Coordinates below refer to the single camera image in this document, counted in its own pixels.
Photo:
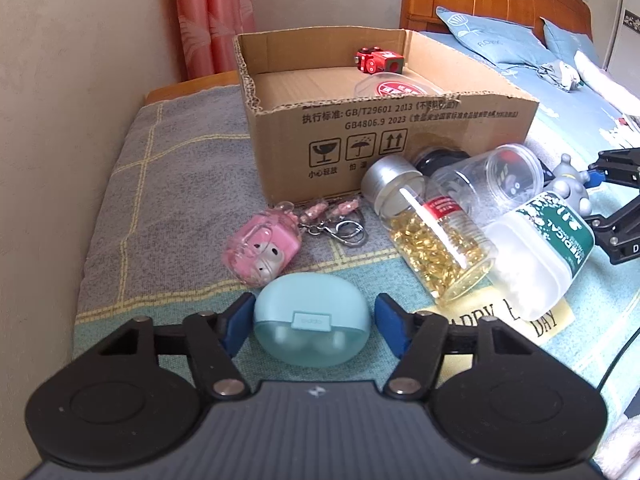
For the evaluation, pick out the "clear container red label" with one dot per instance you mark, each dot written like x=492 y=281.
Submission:
x=395 y=87

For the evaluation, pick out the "light blue bedsheet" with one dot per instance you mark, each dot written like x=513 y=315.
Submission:
x=565 y=120

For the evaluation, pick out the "teal earbud case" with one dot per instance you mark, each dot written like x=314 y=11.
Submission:
x=305 y=305

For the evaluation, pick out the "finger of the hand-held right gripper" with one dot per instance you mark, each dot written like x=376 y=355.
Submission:
x=620 y=160
x=620 y=232

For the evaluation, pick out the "white pink blanket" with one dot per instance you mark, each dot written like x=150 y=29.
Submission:
x=605 y=77

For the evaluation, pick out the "black round lid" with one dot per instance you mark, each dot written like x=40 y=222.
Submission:
x=440 y=157

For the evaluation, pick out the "pink patterned curtain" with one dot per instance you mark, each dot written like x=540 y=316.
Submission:
x=215 y=15

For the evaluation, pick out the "white cabinet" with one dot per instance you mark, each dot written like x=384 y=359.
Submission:
x=622 y=20

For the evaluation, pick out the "crumpled grey cloth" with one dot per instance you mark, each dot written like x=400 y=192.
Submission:
x=560 y=74

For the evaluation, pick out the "red toy car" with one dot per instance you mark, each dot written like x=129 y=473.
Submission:
x=377 y=61

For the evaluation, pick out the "white bottle green label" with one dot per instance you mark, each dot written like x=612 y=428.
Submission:
x=530 y=260

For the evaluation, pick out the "cardboard box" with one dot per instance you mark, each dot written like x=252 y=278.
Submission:
x=300 y=160

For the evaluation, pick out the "wooden bed side rail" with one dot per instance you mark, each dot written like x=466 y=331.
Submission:
x=170 y=90

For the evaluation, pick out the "large blue pillow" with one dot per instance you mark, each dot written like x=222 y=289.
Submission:
x=490 y=40

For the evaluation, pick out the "gold capsule bottle silver cap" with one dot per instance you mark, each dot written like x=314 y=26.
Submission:
x=435 y=245

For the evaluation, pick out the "white fuzzy cloth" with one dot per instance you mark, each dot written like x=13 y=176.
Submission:
x=625 y=440

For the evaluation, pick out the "small blue pillow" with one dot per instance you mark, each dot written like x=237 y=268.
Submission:
x=565 y=40

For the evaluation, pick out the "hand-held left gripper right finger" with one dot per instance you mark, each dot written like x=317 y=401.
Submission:
x=391 y=327

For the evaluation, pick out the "clear plastic jar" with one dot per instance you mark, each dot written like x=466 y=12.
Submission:
x=480 y=180

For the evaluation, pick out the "grey cat figurine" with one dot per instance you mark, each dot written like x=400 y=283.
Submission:
x=570 y=185

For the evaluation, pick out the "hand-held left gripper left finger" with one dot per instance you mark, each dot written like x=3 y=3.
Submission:
x=237 y=325

